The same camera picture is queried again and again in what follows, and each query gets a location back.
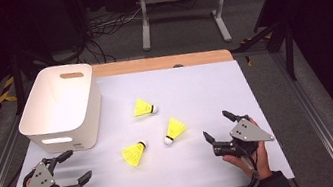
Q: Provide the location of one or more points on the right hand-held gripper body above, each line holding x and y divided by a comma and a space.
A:
249, 132

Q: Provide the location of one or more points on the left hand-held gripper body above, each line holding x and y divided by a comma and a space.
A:
39, 185

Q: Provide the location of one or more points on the yellow shuttlecock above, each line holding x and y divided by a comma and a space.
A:
176, 127
133, 154
141, 108

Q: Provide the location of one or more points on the white plastic storage bin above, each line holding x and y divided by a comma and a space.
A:
55, 104

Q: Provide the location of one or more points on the person's right hand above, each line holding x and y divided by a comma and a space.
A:
263, 162

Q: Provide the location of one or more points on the white table mat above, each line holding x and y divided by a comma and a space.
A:
188, 96

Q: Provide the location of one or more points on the wooden table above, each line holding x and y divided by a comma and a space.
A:
163, 62

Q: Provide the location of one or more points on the yellow and black floor tape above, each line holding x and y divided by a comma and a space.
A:
7, 90

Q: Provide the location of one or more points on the black tripod stand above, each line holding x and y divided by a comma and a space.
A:
19, 79

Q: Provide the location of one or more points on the black stand with long legs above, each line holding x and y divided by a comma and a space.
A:
284, 41

